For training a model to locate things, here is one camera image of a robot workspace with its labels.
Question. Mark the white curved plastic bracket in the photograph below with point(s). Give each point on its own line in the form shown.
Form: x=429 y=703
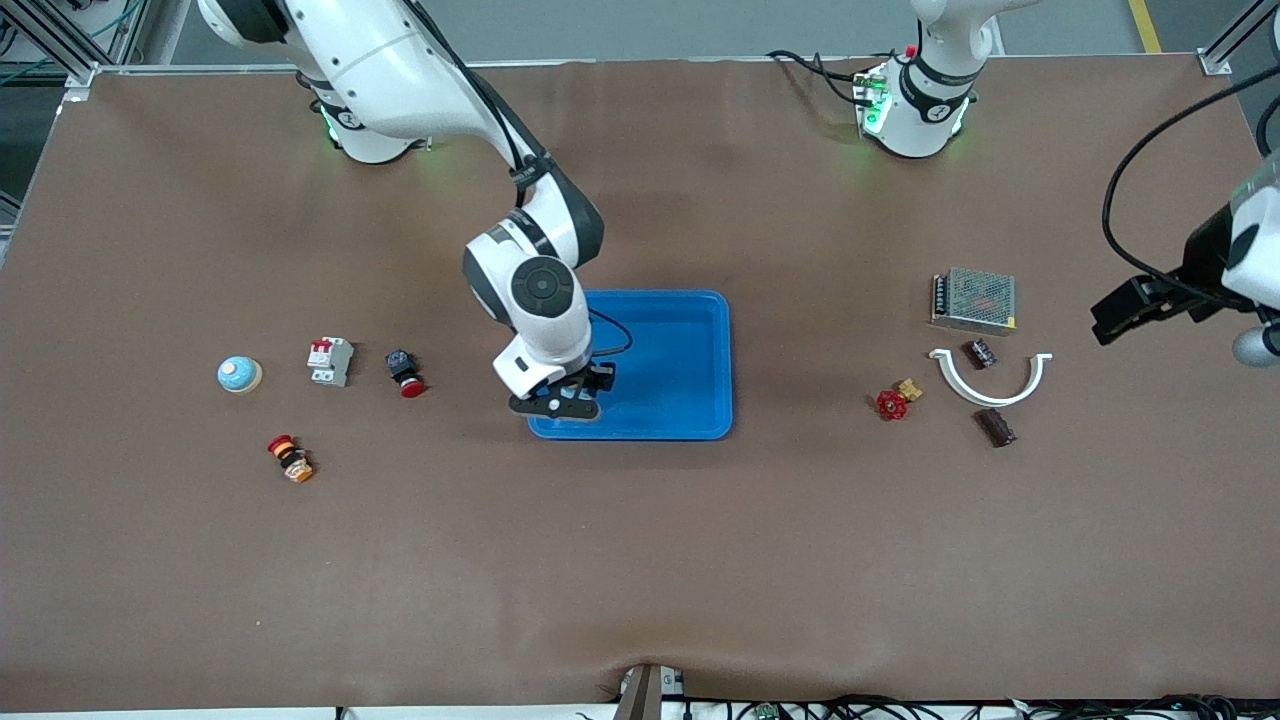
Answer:
x=985 y=398

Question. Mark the white circuit breaker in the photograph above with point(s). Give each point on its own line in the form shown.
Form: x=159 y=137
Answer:
x=330 y=361

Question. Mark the aluminium frame profile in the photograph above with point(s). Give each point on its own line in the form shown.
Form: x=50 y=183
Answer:
x=75 y=50
x=1235 y=40

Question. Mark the blue desk bell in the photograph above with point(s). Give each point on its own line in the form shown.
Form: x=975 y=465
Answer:
x=240 y=374

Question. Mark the brown table mat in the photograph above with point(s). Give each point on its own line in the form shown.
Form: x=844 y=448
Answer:
x=640 y=560

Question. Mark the red black emergency stop button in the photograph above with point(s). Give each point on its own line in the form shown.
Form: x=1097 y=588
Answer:
x=404 y=373

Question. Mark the black striped capacitor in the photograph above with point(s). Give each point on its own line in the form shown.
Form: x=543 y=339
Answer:
x=981 y=354

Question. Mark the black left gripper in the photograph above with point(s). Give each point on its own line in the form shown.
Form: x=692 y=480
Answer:
x=1198 y=262

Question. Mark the metal camera mount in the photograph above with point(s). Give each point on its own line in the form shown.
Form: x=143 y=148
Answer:
x=645 y=695

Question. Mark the blue plastic tray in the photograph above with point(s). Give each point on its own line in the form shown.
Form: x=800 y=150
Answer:
x=670 y=380

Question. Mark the dark brown capacitor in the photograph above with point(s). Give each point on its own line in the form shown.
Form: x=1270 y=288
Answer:
x=996 y=427

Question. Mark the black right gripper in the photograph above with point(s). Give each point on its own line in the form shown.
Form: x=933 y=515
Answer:
x=590 y=378

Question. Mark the red yellow push button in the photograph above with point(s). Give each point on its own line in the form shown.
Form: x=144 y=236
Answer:
x=290 y=458

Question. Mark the metal mesh power supply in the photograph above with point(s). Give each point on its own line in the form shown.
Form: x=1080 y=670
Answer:
x=975 y=300

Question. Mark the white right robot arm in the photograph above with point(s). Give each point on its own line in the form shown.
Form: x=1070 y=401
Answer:
x=540 y=290

